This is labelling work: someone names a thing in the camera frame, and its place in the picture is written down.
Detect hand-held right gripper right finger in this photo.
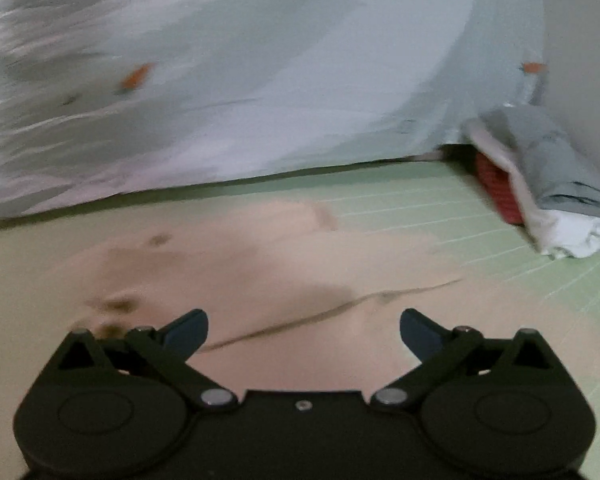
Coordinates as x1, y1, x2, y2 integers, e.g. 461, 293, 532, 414
370, 308, 556, 412

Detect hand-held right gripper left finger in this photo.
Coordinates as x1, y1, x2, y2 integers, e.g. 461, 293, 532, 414
55, 308, 238, 412

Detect beige pants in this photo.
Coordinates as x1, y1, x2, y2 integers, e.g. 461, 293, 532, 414
0, 199, 600, 411

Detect pile of clothes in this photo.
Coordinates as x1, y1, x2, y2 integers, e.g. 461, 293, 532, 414
462, 120, 600, 261

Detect green grid mat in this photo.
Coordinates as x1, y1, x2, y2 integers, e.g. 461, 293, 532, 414
325, 160, 600, 480

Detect folded red garment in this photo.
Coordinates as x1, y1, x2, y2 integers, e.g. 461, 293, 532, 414
474, 151, 527, 227

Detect folded grey garment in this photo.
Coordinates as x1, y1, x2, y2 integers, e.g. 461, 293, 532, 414
480, 105, 600, 214

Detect carrot print bed sheet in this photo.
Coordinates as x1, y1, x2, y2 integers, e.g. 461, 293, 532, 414
0, 0, 552, 224

